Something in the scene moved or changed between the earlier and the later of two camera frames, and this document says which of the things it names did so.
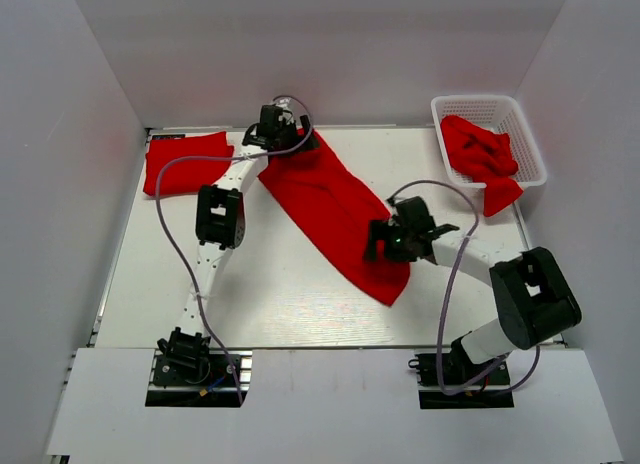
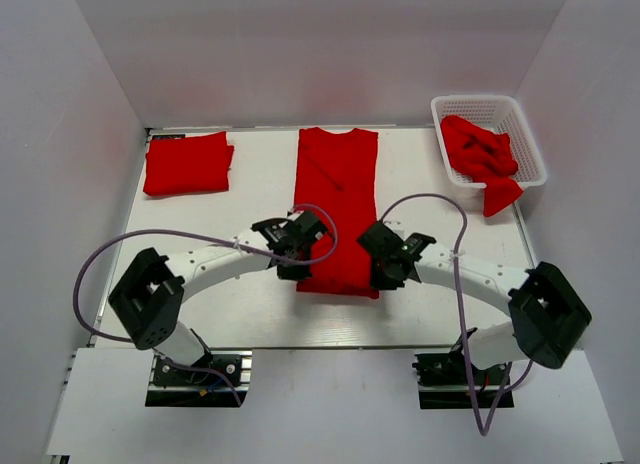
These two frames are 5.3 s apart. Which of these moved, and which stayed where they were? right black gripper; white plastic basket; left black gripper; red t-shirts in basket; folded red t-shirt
Moved: left black gripper; right black gripper
Stayed: folded red t-shirt; red t-shirts in basket; white plastic basket
